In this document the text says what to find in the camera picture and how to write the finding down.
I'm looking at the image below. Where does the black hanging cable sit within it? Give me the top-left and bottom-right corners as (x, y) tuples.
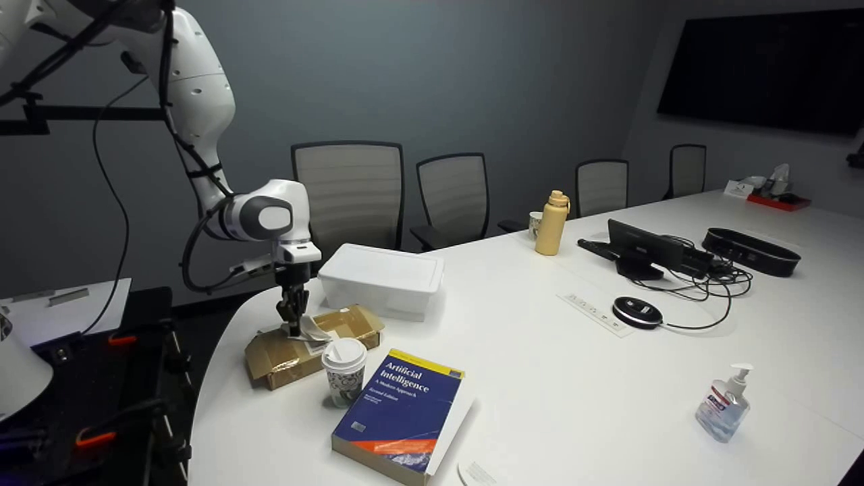
(81, 74), (151, 339)

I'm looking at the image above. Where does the white table label strip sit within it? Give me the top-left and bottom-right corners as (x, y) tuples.
(565, 289), (627, 335)

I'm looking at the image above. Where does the yellow bottle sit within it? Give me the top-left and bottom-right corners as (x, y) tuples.
(533, 188), (575, 259)

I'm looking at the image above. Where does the black oval soundbar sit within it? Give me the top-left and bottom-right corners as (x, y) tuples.
(700, 224), (804, 281)

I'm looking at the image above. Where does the black conference display device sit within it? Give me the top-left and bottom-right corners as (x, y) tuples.
(575, 217), (737, 285)

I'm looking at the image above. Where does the clear plastic wrap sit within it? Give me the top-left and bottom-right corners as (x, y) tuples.
(303, 315), (343, 348)

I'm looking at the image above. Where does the clear hand sanitiser bottle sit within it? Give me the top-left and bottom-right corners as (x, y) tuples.
(691, 363), (756, 445)

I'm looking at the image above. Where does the white flat box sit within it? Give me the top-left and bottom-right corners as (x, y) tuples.
(317, 240), (445, 325)

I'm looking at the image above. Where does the black wall screen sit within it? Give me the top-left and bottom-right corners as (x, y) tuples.
(656, 5), (864, 142)

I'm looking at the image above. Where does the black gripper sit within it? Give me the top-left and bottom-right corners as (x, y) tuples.
(270, 263), (317, 339)

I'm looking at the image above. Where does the brown cardboard box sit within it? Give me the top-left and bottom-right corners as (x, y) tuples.
(243, 302), (386, 391)

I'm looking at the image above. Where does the white paper coffee cup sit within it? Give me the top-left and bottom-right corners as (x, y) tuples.
(321, 335), (370, 409)

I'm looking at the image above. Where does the small white card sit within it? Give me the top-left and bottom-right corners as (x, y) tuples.
(721, 177), (756, 204)

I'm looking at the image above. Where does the black tangled cable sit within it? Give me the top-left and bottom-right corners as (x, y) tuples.
(633, 263), (756, 335)

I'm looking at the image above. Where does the white clipboard paper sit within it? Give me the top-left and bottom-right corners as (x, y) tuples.
(0, 277), (136, 352)

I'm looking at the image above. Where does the round black speaker puck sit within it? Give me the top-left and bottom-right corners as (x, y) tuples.
(611, 293), (667, 332)

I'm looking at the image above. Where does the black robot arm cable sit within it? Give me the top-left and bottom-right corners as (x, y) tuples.
(156, 9), (279, 298)

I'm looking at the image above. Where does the red tray with tissues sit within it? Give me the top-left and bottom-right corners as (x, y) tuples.
(744, 161), (811, 217)

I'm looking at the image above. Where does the grey mesh office chair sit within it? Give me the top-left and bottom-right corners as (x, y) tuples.
(664, 142), (711, 204)
(410, 148), (495, 254)
(290, 139), (409, 271)
(572, 157), (633, 220)

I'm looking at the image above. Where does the blue textbook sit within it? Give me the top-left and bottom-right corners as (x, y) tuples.
(330, 347), (479, 486)

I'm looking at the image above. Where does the black equipment cart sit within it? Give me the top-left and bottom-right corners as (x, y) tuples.
(0, 285), (197, 486)

